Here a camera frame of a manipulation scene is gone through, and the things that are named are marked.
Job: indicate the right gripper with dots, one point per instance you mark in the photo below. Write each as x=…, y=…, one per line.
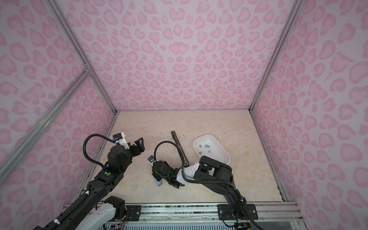
x=155, y=174

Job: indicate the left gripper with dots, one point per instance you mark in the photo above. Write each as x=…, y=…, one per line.
x=140, y=147

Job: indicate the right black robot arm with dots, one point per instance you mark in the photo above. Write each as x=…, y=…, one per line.
x=212, y=174

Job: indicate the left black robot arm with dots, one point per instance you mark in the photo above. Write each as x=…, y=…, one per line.
x=80, y=214

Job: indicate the blue mini stapler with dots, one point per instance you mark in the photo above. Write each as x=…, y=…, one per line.
x=158, y=182

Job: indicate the white plastic tray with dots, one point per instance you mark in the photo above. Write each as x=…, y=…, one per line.
x=209, y=146

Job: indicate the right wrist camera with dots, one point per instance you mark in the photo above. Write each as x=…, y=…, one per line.
x=152, y=160

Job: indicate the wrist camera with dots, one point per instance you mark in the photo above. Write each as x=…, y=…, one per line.
x=152, y=160
x=120, y=139

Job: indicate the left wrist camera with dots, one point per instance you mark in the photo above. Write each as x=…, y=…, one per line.
x=120, y=139

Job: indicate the diagonal aluminium frame bar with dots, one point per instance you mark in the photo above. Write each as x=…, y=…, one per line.
x=21, y=150

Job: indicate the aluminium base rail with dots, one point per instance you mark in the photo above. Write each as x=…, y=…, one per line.
x=194, y=216

